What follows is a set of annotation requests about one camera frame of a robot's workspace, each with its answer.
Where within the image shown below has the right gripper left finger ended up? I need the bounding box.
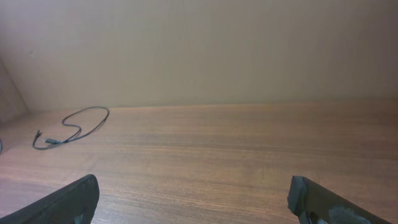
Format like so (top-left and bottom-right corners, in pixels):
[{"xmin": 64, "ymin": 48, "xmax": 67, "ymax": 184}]
[{"xmin": 1, "ymin": 174, "xmax": 100, "ymax": 224}]

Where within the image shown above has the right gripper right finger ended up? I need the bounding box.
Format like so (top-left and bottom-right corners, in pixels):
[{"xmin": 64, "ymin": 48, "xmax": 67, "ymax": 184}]
[{"xmin": 287, "ymin": 175, "xmax": 388, "ymax": 224}]

